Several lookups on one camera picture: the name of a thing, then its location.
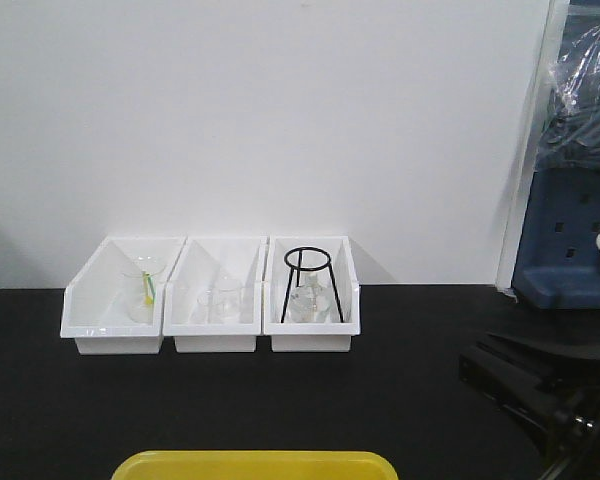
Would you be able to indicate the right white storage bin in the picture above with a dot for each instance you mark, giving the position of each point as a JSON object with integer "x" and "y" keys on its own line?
{"x": 330, "y": 336}

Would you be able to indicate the black wire tripod stand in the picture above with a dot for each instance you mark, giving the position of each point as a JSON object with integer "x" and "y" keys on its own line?
{"x": 306, "y": 259}

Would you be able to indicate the blue pegboard rack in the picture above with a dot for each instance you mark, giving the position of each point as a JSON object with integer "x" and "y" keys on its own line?
{"x": 556, "y": 213}

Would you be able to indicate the clear flask in tripod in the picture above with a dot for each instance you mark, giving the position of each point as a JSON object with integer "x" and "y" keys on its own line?
{"x": 309, "y": 302}

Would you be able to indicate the clear plastic bag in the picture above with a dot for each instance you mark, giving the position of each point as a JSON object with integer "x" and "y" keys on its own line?
{"x": 571, "y": 132}

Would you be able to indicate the left white storage bin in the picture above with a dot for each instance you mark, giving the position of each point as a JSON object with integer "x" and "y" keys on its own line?
{"x": 94, "y": 315}

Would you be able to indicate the white storage bin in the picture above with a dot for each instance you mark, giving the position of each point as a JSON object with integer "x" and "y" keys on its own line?
{"x": 202, "y": 262}
{"x": 94, "y": 315}
{"x": 330, "y": 336}

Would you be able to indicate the middle white storage bin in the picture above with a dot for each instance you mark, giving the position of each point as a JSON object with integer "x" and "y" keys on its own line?
{"x": 202, "y": 262}

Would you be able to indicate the green yellow stirring rod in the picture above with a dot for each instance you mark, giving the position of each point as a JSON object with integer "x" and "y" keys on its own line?
{"x": 148, "y": 288}

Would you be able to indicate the yellow plastic tray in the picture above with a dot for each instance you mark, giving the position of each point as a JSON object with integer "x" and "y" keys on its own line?
{"x": 255, "y": 464}

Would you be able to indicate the small clear glass beaker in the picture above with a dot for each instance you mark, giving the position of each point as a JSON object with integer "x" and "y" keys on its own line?
{"x": 206, "y": 303}

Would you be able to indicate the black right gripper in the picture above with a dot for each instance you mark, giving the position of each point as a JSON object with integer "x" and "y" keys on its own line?
{"x": 520, "y": 376}

